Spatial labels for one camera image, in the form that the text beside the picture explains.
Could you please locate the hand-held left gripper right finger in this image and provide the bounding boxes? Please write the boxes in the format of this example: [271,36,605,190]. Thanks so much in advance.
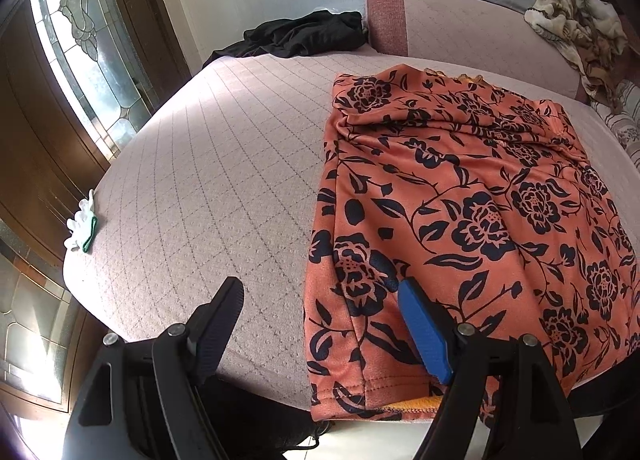
[397,277,583,460]

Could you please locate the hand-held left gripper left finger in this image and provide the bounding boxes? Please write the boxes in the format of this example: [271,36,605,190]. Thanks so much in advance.
[62,276,246,460]

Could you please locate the orange black floral garment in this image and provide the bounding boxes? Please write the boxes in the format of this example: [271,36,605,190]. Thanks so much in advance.
[303,66,640,425]

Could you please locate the white glove with green trim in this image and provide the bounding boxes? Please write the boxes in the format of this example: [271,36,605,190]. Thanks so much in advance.
[64,189,99,254]

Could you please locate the frosted glass door panel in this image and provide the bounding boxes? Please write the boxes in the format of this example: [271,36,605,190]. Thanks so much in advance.
[0,220,76,411]

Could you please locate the black clothing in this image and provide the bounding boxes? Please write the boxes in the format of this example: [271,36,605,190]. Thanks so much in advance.
[202,10,368,68]

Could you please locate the striped floral pillow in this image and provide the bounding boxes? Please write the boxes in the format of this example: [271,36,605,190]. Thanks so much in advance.
[590,80,640,171]

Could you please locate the pink quilted bolster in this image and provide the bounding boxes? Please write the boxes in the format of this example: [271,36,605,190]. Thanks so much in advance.
[366,0,591,104]

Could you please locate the stained glass window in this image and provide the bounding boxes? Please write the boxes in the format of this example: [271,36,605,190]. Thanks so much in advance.
[30,0,156,151]

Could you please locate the brown cream patterned blanket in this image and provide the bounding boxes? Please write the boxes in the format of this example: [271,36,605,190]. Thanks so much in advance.
[524,0,628,108]

